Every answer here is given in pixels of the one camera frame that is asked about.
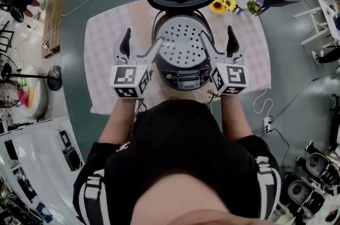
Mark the black standing fan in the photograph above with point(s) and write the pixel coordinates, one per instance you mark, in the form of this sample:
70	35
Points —
54	77

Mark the white table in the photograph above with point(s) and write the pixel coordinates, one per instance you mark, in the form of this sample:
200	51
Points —
316	29

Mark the person's right forearm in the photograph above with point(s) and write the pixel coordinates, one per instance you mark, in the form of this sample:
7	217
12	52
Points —
235	117

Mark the person's chin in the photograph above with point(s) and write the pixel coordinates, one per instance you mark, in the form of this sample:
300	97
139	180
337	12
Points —
191	202

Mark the person's black shirt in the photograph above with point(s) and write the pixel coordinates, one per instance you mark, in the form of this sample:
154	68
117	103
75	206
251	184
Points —
180	144

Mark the small potted flower plant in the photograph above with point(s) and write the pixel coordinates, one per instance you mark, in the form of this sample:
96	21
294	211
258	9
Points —
254	7

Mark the black battery pack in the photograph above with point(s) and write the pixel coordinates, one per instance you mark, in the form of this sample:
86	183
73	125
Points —
71	158

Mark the open black white appliance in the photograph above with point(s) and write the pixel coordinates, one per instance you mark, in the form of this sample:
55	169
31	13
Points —
318	165
300	192

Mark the wooden pallet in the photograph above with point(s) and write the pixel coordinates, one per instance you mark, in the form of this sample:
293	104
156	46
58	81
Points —
57	13

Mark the white oval tub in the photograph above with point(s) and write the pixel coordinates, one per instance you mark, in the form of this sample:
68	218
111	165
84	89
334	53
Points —
37	96

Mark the white perforated steamer tray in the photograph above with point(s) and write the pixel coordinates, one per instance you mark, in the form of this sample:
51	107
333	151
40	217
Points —
183	43

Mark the person's left forearm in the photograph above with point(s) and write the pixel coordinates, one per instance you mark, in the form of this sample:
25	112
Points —
119	123

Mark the white cup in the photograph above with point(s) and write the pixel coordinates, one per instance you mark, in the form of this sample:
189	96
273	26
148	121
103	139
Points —
241	4

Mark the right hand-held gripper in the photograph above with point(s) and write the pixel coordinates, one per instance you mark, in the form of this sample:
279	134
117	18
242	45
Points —
233	75

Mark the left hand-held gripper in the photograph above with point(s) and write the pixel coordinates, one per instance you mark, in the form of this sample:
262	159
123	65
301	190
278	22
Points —
125	76

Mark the black round stool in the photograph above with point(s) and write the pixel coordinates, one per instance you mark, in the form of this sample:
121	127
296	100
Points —
17	15

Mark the purple rice cooker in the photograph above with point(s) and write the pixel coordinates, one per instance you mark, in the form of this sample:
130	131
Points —
186	77

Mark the white panels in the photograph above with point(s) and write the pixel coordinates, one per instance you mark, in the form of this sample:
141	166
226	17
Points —
40	160

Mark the table with checked cloth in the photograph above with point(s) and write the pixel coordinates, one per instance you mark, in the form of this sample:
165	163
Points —
106	59

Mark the black-edged handheld device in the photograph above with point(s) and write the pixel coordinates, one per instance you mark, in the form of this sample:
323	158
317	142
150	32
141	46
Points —
65	137

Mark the black metal frame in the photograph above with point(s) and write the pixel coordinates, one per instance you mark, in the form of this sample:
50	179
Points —
6	37

